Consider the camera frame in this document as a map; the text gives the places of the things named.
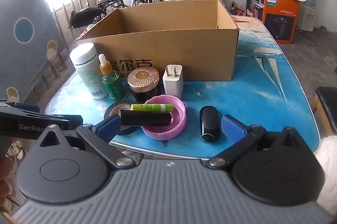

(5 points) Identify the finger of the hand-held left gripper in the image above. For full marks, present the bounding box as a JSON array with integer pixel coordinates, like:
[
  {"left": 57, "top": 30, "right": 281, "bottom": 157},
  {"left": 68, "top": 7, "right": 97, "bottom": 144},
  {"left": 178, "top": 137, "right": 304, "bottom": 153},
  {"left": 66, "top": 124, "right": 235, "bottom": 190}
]
[
  {"left": 46, "top": 115, "right": 83, "bottom": 128},
  {"left": 0, "top": 100, "right": 40, "bottom": 113}
]

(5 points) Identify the pink plastic lid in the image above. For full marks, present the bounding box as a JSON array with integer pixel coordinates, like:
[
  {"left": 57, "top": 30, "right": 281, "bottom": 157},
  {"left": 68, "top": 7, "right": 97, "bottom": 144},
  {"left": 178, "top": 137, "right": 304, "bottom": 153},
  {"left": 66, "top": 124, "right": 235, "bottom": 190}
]
[{"left": 141, "top": 95, "right": 188, "bottom": 141}]

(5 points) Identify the white charger plug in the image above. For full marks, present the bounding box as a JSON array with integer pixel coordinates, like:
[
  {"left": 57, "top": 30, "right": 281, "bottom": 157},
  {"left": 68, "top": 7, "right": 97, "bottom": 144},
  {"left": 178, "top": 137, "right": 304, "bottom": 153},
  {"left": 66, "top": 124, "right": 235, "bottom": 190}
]
[{"left": 162, "top": 64, "right": 184, "bottom": 99}]

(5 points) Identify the white fluffy cushion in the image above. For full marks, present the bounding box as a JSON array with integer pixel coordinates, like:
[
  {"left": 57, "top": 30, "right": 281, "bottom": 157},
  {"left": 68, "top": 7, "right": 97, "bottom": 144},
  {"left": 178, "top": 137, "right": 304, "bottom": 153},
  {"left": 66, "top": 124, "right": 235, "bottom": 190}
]
[{"left": 317, "top": 134, "right": 337, "bottom": 203}]

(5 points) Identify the grey printed blanket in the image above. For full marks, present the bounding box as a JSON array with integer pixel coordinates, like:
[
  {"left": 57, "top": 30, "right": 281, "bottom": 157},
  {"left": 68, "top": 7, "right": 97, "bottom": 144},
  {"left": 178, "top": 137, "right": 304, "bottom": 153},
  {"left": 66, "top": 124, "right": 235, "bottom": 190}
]
[{"left": 0, "top": 0, "right": 66, "bottom": 103}]

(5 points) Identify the brown cardboard box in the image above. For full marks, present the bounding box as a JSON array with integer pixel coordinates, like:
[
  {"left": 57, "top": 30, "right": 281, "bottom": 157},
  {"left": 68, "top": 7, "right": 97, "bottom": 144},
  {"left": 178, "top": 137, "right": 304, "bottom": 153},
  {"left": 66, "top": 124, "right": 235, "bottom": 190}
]
[{"left": 76, "top": 0, "right": 240, "bottom": 81}]

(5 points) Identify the black cylindrical tube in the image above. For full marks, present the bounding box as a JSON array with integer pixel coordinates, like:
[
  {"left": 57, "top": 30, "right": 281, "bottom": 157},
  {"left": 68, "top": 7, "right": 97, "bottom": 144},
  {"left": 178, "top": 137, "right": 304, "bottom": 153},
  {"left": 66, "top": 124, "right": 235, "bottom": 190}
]
[{"left": 120, "top": 110, "right": 173, "bottom": 126}]

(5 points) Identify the green dropper bottle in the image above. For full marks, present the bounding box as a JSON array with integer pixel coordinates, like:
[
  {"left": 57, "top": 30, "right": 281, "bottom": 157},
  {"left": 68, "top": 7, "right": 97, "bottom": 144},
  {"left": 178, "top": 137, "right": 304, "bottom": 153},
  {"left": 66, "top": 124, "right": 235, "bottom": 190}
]
[{"left": 99, "top": 54, "right": 126, "bottom": 102}]

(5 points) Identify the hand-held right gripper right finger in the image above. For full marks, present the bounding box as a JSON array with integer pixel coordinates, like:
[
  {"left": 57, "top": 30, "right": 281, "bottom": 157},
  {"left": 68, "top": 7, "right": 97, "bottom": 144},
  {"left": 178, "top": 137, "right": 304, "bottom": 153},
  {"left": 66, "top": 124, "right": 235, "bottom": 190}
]
[{"left": 206, "top": 114, "right": 304, "bottom": 169}]

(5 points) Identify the black padded seat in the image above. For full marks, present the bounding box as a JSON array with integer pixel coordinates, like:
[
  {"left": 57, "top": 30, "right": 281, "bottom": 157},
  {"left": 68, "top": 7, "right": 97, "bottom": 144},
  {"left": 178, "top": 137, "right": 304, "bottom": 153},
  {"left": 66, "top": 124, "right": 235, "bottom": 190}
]
[{"left": 68, "top": 7, "right": 104, "bottom": 29}]

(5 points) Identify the red packet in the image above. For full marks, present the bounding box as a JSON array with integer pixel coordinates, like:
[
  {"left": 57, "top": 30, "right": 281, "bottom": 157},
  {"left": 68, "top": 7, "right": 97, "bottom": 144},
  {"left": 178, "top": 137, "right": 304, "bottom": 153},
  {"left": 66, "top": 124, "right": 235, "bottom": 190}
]
[{"left": 234, "top": 3, "right": 247, "bottom": 16}]

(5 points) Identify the black jar with gold lid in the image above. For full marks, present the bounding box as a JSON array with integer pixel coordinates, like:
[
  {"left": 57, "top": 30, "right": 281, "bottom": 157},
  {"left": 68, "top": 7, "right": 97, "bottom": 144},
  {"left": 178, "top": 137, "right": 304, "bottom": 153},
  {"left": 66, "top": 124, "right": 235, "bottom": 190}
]
[{"left": 127, "top": 67, "right": 160, "bottom": 103}]

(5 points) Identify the white plastic bottle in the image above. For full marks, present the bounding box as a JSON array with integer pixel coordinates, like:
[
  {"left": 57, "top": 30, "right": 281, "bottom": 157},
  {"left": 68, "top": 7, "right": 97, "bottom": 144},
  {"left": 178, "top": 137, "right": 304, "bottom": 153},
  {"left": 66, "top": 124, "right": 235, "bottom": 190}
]
[{"left": 69, "top": 42, "right": 109, "bottom": 100}]

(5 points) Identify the orange appliance carton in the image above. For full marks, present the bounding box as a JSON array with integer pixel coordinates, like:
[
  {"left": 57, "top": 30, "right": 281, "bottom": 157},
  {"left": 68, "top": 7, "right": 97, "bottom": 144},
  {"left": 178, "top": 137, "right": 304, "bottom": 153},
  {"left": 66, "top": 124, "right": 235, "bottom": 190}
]
[{"left": 246, "top": 0, "right": 301, "bottom": 44}]

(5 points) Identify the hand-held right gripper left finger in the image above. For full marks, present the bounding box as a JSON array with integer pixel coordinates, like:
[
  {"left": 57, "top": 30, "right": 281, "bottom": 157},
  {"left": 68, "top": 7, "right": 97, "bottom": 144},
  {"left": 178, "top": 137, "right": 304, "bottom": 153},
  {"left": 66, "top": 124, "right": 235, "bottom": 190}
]
[{"left": 38, "top": 113, "right": 135, "bottom": 169}]

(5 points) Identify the black car key remote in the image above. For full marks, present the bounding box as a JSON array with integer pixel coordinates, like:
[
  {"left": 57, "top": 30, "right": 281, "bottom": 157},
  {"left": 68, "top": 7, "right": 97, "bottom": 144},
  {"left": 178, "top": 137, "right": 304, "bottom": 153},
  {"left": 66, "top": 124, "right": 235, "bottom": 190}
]
[{"left": 199, "top": 106, "right": 222, "bottom": 143}]

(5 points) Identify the green lip balm tube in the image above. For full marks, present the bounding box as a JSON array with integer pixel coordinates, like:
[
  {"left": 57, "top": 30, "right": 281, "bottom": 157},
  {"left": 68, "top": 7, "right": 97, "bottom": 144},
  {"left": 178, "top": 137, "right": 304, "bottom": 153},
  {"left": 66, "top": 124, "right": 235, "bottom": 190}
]
[{"left": 131, "top": 103, "right": 174, "bottom": 112}]

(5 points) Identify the white water dispenser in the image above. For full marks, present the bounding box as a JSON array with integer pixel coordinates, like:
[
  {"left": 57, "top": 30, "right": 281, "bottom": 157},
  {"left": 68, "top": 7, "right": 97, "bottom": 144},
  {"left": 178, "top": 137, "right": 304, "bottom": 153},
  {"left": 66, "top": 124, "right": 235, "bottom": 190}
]
[{"left": 296, "top": 4, "right": 316, "bottom": 32}]

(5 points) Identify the person's left hand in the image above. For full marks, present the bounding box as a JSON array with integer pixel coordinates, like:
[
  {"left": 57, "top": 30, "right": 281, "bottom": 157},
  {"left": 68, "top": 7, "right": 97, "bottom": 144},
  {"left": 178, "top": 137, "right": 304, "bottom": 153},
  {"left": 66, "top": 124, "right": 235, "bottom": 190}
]
[{"left": 0, "top": 158, "right": 16, "bottom": 214}]

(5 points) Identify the black tape roll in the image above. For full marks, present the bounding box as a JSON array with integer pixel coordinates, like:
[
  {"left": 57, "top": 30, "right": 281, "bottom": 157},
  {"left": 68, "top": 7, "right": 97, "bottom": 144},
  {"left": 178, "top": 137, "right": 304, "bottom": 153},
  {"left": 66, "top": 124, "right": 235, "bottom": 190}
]
[{"left": 104, "top": 101, "right": 137, "bottom": 136}]

